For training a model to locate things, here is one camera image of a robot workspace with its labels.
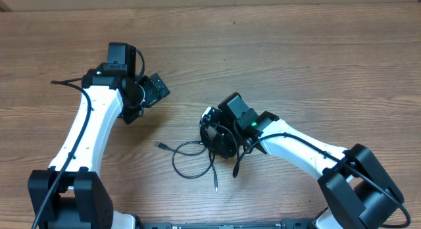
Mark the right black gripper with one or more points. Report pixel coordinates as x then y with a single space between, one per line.
221 147

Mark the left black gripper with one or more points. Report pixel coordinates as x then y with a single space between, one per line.
155 94

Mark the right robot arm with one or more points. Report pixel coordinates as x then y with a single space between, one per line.
356 187

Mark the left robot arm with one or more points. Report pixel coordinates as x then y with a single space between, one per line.
70 193

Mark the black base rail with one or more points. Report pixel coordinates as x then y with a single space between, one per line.
290 223

